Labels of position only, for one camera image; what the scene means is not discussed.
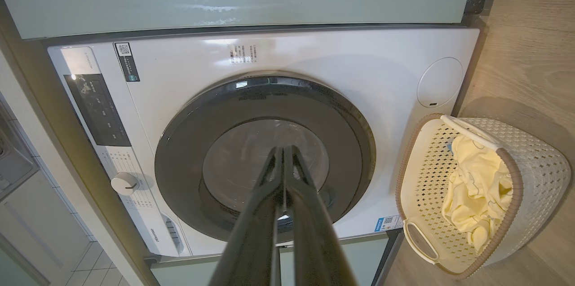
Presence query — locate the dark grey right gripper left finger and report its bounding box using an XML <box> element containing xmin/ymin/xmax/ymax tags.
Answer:
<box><xmin>209</xmin><ymin>145</ymin><xmax>286</xmax><ymax>286</ymax></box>

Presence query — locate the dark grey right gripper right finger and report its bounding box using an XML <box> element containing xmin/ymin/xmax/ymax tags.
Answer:
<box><xmin>285</xmin><ymin>145</ymin><xmax>358</xmax><ymax>286</ymax></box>

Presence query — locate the round dark washing machine door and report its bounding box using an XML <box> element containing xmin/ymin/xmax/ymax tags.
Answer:
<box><xmin>155</xmin><ymin>75</ymin><xmax>377</xmax><ymax>242</ymax></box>

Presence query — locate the pale yellow garment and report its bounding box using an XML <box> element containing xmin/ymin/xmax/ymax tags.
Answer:
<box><xmin>442</xmin><ymin>135</ymin><xmax>514</xmax><ymax>255</ymax></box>

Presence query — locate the white washing machine dial knob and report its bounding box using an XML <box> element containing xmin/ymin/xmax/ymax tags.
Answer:
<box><xmin>111</xmin><ymin>172</ymin><xmax>140</xmax><ymax>196</ymax></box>

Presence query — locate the white front-load washing machine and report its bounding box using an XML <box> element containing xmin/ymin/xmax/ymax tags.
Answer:
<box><xmin>47</xmin><ymin>28</ymin><xmax>480</xmax><ymax>260</ymax></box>

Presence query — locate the black washing machine control panel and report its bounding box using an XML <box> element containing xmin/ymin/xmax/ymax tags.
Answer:
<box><xmin>64</xmin><ymin>74</ymin><xmax>132</xmax><ymax>147</ymax></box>

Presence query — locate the white panelled door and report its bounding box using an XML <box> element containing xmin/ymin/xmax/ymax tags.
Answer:
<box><xmin>0</xmin><ymin>172</ymin><xmax>90</xmax><ymax>286</ymax></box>

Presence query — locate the blue white energy label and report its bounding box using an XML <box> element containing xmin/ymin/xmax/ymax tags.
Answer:
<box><xmin>375</xmin><ymin>215</ymin><xmax>404</xmax><ymax>233</ymax></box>

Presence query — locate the white detergent drawer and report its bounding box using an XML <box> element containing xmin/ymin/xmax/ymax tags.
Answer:
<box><xmin>143</xmin><ymin>205</ymin><xmax>186</xmax><ymax>257</ymax></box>

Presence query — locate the cream perforated laundry basket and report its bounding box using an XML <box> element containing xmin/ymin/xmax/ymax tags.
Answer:
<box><xmin>395</xmin><ymin>114</ymin><xmax>572</xmax><ymax>280</ymax></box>

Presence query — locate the small printed text sticker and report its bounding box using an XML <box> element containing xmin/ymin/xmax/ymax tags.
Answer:
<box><xmin>228</xmin><ymin>44</ymin><xmax>257</xmax><ymax>65</ymax></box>

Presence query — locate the round white filter cover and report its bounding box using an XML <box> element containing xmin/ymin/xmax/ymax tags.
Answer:
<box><xmin>417</xmin><ymin>57</ymin><xmax>464</xmax><ymax>108</ymax></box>

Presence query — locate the black QR code sticker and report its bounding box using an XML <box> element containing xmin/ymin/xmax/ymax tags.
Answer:
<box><xmin>114</xmin><ymin>42</ymin><xmax>140</xmax><ymax>82</ymax></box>

